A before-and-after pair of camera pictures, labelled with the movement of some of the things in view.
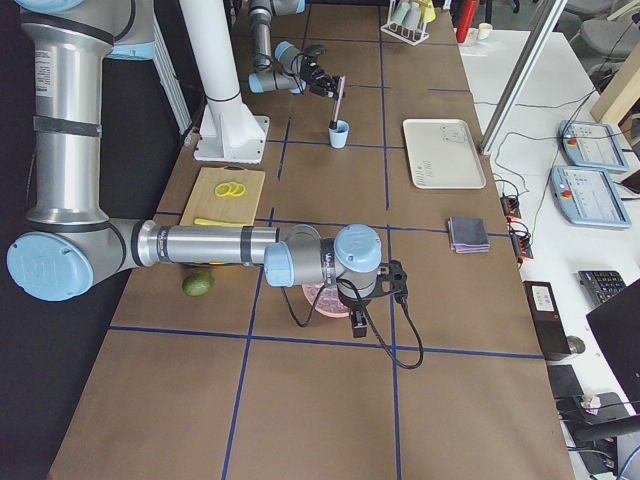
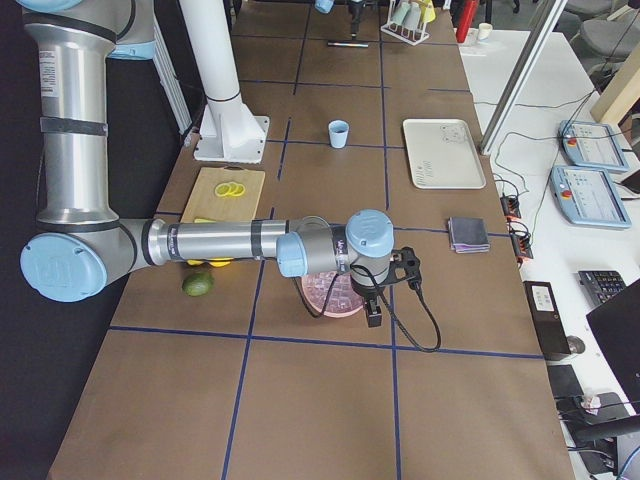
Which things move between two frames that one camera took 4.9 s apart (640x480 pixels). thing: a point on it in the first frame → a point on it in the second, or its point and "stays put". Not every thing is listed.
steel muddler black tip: (341, 82) → (347, 44)
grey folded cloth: (468, 235) stays put
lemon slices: (230, 188) stays put
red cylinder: (466, 18) stays put
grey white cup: (413, 17) stays put
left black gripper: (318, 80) → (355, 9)
